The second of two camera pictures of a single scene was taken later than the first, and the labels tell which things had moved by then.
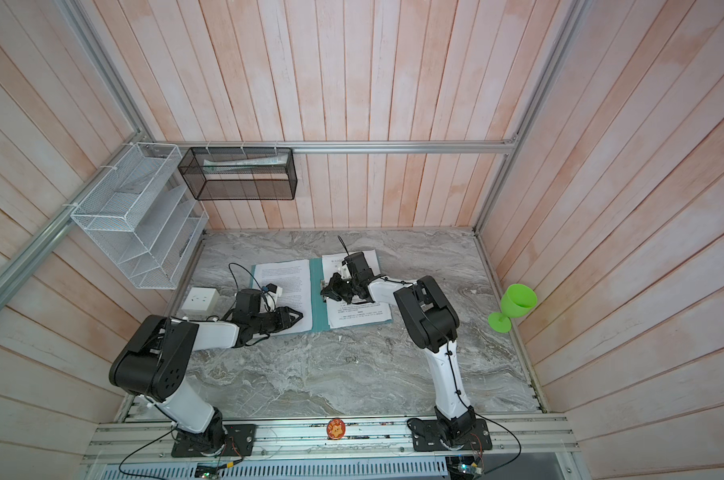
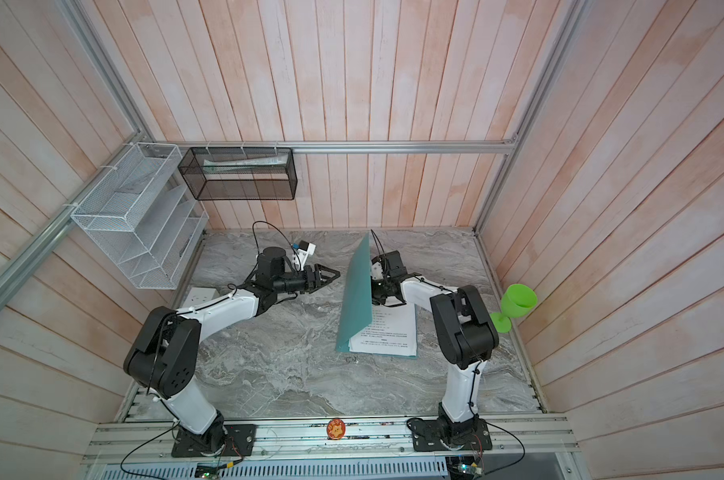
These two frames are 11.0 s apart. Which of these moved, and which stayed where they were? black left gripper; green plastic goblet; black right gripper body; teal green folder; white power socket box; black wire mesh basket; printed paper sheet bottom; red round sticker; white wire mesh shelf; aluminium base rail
Moved: printed paper sheet bottom; black right gripper body; teal green folder; black left gripper
Stayed: aluminium base rail; green plastic goblet; white power socket box; red round sticker; black wire mesh basket; white wire mesh shelf
